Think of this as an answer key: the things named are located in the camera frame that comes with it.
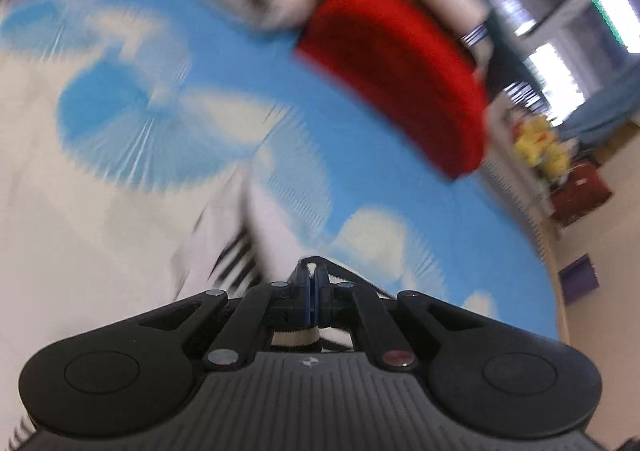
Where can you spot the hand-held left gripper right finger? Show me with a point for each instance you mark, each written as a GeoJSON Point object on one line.
{"type": "Point", "coordinates": [318, 298]}

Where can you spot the window with railing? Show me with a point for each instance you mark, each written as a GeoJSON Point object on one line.
{"type": "Point", "coordinates": [565, 6]}

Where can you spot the blue curtain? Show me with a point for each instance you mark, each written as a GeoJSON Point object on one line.
{"type": "Point", "coordinates": [605, 116]}

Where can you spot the blue white printed bed sheet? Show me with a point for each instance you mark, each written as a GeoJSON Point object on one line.
{"type": "Point", "coordinates": [150, 96]}

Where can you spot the yellow plush toy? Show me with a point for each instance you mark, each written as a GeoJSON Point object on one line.
{"type": "Point", "coordinates": [557, 158]}
{"type": "Point", "coordinates": [530, 141]}

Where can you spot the red folded blanket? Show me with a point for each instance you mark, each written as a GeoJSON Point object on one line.
{"type": "Point", "coordinates": [400, 76]}

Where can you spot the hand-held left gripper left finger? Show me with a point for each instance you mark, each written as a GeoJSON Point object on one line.
{"type": "Point", "coordinates": [303, 298]}

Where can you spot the striped and white child's top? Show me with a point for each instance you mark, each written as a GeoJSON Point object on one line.
{"type": "Point", "coordinates": [270, 241]}

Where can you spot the purple box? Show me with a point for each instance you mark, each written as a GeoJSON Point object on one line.
{"type": "Point", "coordinates": [580, 278]}

